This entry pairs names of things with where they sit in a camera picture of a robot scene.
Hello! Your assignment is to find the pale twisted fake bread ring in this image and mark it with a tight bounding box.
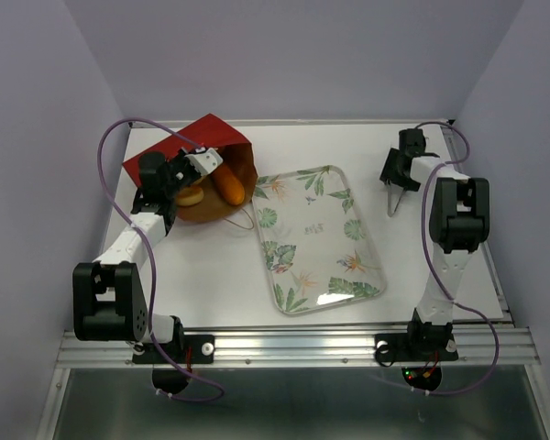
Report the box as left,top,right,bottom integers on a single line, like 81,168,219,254
176,186,205,208

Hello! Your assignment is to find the long orange fake bread loaf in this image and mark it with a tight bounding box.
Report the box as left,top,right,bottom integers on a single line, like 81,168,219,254
211,164,246,206

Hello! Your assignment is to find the red brown paper bag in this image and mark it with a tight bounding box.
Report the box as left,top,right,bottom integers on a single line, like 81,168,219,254
123,114,258,230

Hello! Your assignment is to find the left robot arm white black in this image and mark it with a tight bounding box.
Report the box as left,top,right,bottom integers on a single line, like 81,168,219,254
72,148,222,361

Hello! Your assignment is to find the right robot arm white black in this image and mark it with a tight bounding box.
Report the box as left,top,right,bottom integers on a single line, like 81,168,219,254
375,124,490,367

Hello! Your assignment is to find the clear tray with leaf print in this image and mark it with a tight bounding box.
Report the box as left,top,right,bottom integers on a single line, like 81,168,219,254
252,165,387,316

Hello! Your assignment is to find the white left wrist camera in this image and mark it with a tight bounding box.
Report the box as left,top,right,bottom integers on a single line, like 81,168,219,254
186,148,223,177

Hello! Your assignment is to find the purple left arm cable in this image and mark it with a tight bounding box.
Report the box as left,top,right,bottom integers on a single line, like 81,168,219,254
96,117,226,403

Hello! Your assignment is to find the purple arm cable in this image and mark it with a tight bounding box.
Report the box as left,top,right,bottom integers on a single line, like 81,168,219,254
370,120,501,396
96,117,226,403

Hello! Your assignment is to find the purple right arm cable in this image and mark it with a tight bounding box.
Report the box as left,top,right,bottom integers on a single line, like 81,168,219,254
370,120,501,396

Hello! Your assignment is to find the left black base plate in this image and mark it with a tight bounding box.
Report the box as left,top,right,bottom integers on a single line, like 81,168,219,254
132,334,215,365

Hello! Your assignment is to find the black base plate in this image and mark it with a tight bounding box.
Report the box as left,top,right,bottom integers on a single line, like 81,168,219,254
374,333,459,368
132,334,215,365

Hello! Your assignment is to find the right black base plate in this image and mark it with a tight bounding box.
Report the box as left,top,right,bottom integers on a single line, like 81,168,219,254
374,333,459,368

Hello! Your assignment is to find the aluminium mounting rail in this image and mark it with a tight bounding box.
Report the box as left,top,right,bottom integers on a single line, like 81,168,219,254
56,324,541,369

